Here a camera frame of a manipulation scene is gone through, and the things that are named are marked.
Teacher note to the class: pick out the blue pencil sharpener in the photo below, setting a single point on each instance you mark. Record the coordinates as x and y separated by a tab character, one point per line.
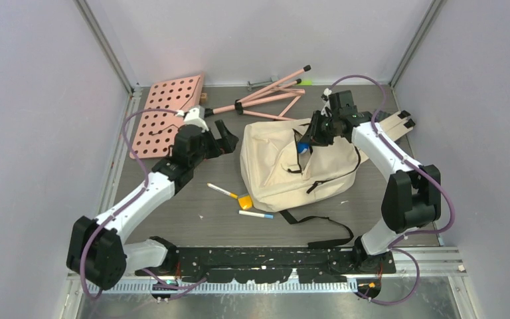
302	147

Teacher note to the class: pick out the small wooden block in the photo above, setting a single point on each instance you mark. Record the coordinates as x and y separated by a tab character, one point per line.
203	98

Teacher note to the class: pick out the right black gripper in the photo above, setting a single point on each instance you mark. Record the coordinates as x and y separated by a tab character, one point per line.
313	135

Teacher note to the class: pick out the white marker yellow cap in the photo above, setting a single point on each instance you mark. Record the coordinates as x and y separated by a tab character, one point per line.
222	191

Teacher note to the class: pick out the pink folding stand tripod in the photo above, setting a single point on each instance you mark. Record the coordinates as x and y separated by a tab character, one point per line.
276	91

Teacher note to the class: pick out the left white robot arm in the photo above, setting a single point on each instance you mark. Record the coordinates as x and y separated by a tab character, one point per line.
99	251

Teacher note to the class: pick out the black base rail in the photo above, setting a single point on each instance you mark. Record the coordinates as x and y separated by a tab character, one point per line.
317	262

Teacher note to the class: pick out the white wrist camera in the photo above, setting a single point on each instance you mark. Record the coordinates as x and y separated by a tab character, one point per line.
194	116
326	110

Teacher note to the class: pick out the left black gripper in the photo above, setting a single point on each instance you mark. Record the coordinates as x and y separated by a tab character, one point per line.
228	139

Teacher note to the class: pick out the grey metal bolt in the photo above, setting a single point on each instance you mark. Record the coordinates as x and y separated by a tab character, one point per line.
255	85

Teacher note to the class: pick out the white marker blue cap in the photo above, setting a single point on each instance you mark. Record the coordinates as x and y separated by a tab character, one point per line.
255	214

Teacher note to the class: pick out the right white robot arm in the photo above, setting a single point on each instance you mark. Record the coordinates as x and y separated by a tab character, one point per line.
411	198

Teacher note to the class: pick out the grey lego baseplate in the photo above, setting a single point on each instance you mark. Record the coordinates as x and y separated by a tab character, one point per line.
381	115

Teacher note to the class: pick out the beige canvas backpack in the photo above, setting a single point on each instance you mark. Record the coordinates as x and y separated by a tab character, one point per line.
278	178

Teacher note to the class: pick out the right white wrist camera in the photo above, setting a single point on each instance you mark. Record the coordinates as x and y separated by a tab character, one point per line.
326	110

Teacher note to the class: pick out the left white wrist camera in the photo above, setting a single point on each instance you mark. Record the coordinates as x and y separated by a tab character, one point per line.
194	116

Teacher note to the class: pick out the pink perforated music stand desk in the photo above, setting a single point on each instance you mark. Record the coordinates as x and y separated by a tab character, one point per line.
159	124

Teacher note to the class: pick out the yellow pencil sharpener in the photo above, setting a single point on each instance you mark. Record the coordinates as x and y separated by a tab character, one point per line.
245	202

